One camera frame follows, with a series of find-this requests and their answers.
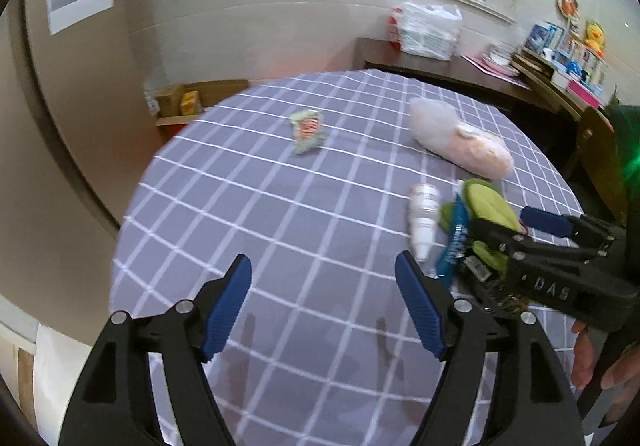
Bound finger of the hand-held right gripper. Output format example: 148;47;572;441
467;217;532;273
520;206;617;253

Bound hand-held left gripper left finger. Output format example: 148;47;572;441
59;253;253;446

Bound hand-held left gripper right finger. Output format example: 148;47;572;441
394;250;586;446

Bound green padded packet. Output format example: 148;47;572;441
440;178;526;272

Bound dark snack wrapper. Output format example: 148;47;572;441
462;253;531;314

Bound blue wrapper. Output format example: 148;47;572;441
434;196;473;283

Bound white paper cups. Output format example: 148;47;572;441
407;183;442;261

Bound green red snack wrapper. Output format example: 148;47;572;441
291;109;327;156

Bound person's right hand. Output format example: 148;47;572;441
571;320;640;392

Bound dark wooden chair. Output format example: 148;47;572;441
565;106;631;227

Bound person's dark green jacket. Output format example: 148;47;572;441
607;103;640;227

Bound grey checked tablecloth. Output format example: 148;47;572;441
109;68;588;446

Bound pink plastic bag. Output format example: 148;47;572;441
410;97;515;178

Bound wooden shelf unit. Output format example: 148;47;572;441
510;48;618;127

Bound pink box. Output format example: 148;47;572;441
567;78;604;107

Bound pink placemat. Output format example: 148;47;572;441
462;53;532;89

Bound white teacup set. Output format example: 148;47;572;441
482;43;521;77

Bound dark wooden sideboard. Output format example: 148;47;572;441
354;37;543;116

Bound blue white box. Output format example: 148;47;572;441
527;22;566;59

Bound yellow duck plush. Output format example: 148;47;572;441
582;20;607;58

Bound small brown carton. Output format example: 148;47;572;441
145;86;183;119

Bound large brown cardboard box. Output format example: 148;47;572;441
182;79;251;114

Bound white plastic bag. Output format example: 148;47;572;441
389;1;463;61

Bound beige two-door refrigerator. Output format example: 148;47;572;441
0;0;156;322

